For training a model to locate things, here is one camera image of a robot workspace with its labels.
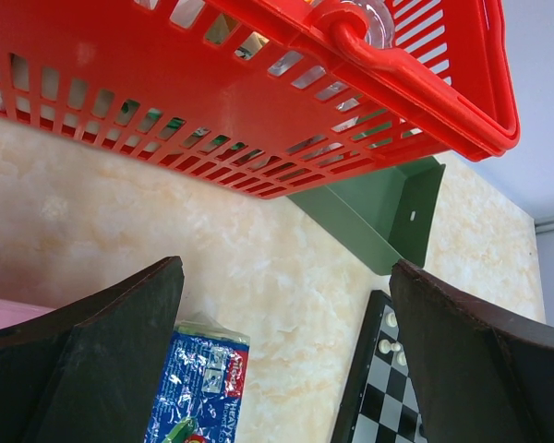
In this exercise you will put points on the dark green open box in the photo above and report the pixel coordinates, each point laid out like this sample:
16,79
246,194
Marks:
380,217

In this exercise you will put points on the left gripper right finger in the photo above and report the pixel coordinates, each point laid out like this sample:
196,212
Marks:
481,373

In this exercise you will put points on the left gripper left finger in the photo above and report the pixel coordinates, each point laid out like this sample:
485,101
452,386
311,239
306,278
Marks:
89,371

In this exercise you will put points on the white chess piece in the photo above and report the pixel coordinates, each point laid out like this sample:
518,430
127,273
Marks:
385,346
391,320
401,358

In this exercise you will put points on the black white chess board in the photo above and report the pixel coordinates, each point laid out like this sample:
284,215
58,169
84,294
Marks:
379,402

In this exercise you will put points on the pink open drawer box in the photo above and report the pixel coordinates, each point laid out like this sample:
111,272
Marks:
12,313

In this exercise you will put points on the red plastic shopping basket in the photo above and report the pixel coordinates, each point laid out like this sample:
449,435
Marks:
265,97

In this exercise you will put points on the blue green packaged item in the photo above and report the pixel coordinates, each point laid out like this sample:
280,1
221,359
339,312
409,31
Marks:
200,392

